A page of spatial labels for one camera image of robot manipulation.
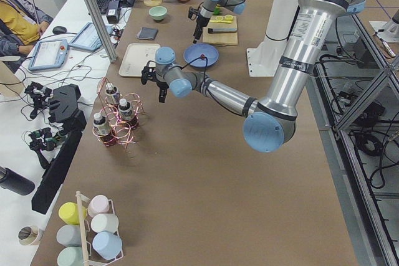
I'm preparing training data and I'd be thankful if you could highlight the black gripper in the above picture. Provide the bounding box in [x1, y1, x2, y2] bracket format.
[141, 60, 168, 103]
[188, 6, 208, 44]

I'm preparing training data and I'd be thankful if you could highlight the blue round plate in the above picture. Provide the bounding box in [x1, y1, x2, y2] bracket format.
[183, 43, 219, 68]

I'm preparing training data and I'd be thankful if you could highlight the steel muddler black tip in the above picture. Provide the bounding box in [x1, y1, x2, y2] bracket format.
[208, 28, 238, 34]

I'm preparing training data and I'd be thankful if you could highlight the yellow plastic knife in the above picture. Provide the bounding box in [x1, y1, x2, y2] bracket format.
[210, 19, 233, 24]

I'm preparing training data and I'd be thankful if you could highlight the wooden cutting board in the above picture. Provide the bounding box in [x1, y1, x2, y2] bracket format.
[202, 16, 238, 46]

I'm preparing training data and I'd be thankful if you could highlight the lemon half upper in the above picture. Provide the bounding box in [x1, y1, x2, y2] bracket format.
[224, 14, 234, 21]

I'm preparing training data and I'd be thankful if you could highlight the cream rabbit tray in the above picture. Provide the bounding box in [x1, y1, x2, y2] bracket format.
[118, 43, 160, 78]

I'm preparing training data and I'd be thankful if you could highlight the drink bottle lower right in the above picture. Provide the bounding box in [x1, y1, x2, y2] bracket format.
[118, 98, 138, 129]

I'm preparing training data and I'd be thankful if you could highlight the drink bottle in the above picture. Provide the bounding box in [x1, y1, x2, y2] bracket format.
[118, 98, 138, 129]
[93, 112, 116, 146]
[105, 82, 120, 105]

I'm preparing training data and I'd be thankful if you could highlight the green bowl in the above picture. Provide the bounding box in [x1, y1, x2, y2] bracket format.
[148, 6, 168, 21]

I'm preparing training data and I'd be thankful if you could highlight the drink bottle top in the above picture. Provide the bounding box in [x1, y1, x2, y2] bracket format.
[105, 82, 120, 105]

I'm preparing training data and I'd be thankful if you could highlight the grey folded cloth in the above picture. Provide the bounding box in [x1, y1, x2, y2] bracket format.
[137, 27, 158, 40]

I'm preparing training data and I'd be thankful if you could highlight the drink bottle lower left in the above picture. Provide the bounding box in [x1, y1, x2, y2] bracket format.
[93, 112, 116, 146]

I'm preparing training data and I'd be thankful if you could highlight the teach pendant tablet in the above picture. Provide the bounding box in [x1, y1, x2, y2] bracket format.
[28, 39, 69, 71]

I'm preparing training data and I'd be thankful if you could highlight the computer mouse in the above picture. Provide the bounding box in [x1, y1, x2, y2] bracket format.
[52, 26, 67, 35]

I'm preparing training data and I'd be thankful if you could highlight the pink cup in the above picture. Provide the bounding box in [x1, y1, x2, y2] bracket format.
[87, 194, 110, 217]

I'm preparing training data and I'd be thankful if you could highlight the white cup rack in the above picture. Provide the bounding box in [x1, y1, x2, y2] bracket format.
[75, 191, 125, 266]

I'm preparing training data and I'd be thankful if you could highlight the white cup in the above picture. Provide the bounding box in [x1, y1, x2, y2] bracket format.
[91, 214, 119, 234]

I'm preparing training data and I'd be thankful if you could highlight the seated person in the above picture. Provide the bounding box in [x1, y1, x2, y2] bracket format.
[1, 0, 53, 72]

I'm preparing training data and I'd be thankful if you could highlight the yellow cup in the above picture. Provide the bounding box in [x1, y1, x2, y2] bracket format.
[58, 202, 80, 225]

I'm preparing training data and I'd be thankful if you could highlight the blue cup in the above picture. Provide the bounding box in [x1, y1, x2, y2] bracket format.
[92, 231, 122, 260]

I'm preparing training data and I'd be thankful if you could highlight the grey cup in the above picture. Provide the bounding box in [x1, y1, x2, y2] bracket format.
[56, 224, 81, 247]

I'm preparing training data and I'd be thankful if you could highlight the black thermos bottle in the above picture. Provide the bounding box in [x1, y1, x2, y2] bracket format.
[1, 167, 35, 196]

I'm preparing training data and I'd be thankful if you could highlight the pale green cup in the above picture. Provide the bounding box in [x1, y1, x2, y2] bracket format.
[57, 247, 84, 266]

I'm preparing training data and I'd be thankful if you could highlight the tape roll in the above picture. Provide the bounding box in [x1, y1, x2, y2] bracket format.
[18, 225, 44, 246]

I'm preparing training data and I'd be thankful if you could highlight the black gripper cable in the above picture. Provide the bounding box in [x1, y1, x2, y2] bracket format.
[146, 56, 209, 92]

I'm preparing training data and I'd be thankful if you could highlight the copper wire bottle rack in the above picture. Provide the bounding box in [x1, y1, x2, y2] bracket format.
[92, 77, 145, 147]

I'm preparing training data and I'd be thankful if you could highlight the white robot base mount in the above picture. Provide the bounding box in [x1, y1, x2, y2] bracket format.
[247, 0, 298, 77]

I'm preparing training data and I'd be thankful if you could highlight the black camera stand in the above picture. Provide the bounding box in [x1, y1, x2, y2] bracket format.
[29, 83, 87, 214]

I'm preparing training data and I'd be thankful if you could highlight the aluminium frame post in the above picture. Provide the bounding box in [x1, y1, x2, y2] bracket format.
[84, 0, 117, 63]

